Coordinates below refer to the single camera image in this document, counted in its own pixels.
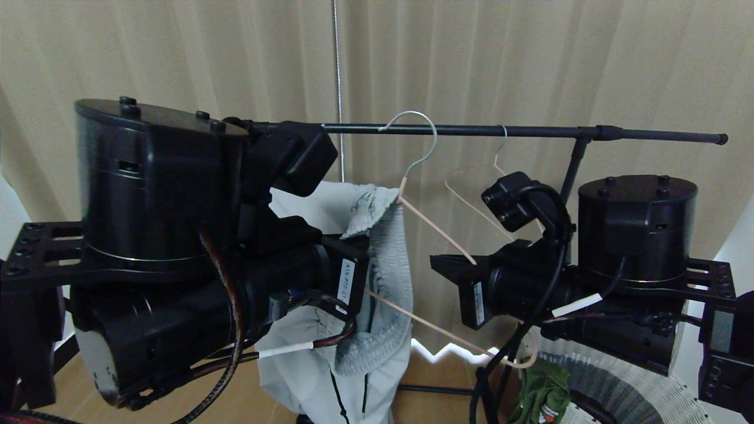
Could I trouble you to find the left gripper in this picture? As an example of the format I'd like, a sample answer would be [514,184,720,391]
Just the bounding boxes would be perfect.
[71,234,371,409]

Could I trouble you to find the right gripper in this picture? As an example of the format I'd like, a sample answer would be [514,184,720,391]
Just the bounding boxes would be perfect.
[458,243,582,332]

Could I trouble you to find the pink clothes hanger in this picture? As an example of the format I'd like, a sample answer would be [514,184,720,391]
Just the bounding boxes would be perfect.
[444,125,546,240]
[364,110,540,370]

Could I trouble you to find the pale grey shorts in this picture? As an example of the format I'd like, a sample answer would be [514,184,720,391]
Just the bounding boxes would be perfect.
[256,181,415,424]

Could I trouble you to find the white laundry basket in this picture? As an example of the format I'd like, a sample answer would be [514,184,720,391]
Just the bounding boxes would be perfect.
[530,347,715,424]

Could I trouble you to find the black clothes rack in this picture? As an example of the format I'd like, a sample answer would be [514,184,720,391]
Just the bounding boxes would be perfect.
[224,117,729,424]

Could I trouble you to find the green printed shirt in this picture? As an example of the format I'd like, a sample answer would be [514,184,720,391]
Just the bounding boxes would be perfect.
[509,358,571,424]

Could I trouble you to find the beige curtain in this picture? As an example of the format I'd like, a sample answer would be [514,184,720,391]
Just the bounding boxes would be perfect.
[0,0,754,367]

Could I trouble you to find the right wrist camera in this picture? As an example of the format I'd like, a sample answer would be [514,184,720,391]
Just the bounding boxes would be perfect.
[481,171,573,243]

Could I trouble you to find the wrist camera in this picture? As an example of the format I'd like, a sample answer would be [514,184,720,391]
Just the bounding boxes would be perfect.
[481,171,573,243]
[239,121,340,255]

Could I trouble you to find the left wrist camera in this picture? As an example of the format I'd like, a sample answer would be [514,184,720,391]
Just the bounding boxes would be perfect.
[239,121,340,255]

